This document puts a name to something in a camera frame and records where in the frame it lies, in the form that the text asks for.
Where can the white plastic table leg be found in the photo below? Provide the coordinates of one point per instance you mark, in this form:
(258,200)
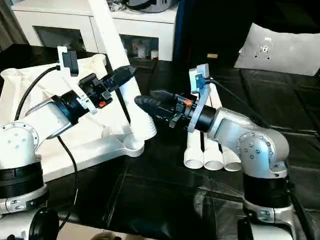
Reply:
(213,160)
(232,162)
(193,155)
(110,37)

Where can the white plastic table top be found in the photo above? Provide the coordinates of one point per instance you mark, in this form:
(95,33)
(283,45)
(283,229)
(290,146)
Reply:
(87,155)

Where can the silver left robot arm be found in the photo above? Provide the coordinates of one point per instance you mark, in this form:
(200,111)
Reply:
(45,117)

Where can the white cabinet with glass doors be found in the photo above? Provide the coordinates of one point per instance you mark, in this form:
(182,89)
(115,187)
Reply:
(75,20)

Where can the black sofa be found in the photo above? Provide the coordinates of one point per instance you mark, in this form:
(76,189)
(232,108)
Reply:
(212,30)

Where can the black work mat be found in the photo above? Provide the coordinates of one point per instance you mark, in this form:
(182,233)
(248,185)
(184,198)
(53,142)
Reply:
(162,200)

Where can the grey printed cushion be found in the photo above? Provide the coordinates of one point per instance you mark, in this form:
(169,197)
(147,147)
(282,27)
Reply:
(280,50)

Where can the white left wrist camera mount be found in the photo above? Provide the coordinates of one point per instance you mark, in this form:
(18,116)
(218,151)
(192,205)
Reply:
(70,62)

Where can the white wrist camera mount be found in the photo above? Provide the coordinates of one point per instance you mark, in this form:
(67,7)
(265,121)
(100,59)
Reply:
(200,75)
(70,62)

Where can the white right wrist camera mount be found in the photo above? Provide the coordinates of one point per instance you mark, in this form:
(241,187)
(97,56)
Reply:
(200,75)

